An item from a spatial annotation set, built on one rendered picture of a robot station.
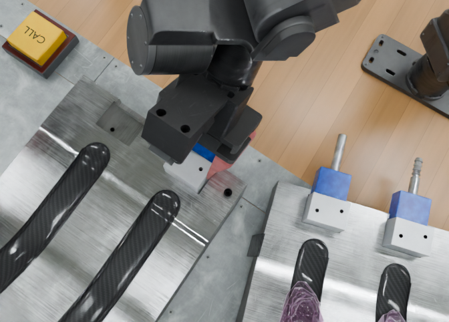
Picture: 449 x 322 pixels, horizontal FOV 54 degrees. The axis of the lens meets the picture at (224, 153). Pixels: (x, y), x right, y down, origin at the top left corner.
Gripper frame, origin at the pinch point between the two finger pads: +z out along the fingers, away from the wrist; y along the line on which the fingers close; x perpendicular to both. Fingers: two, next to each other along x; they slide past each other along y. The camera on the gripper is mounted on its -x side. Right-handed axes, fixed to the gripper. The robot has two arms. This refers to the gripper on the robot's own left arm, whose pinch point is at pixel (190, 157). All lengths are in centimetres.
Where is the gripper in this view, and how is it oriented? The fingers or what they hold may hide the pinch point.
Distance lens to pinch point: 54.2
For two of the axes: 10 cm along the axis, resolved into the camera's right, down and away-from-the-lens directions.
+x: 4.7, -5.6, 6.9
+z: -3.1, 6.2, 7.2
